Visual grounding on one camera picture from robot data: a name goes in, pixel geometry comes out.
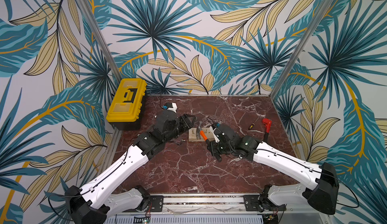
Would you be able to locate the left aluminium corner post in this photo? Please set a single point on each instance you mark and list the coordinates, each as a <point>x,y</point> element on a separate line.
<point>91,20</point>

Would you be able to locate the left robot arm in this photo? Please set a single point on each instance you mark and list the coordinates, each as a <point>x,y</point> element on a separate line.
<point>95,202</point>

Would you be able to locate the claw hammer orange black handle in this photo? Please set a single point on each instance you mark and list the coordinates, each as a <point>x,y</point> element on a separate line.
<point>200,135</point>

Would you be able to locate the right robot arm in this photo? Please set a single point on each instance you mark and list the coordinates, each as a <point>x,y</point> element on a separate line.
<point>317,185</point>

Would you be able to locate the wooden block with nails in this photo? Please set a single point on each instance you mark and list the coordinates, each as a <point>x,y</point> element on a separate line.
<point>193,136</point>

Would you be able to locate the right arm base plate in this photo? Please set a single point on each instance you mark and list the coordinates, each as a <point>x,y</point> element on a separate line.
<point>256,203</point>

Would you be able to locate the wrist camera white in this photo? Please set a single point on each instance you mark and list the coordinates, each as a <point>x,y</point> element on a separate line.
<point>170,106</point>
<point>215,137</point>

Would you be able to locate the right aluminium corner post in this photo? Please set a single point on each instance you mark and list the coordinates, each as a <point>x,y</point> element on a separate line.
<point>320,13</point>

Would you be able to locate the aluminium corner post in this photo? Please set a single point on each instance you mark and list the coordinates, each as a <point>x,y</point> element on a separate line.
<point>91,20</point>
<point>320,13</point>

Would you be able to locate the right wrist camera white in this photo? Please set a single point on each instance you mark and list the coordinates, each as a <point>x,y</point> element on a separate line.
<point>215,137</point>

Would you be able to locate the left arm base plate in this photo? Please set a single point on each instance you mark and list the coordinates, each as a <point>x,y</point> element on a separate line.
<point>153,203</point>

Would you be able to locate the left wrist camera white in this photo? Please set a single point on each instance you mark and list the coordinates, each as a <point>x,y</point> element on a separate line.
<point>170,106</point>

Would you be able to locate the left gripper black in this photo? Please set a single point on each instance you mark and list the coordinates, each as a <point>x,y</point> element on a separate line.
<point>186,123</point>

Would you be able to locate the aluminium front rail frame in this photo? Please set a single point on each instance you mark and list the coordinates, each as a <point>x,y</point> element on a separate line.
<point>216,203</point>

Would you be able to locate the yellow black toolbox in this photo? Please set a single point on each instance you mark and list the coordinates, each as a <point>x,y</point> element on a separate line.
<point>125,112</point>

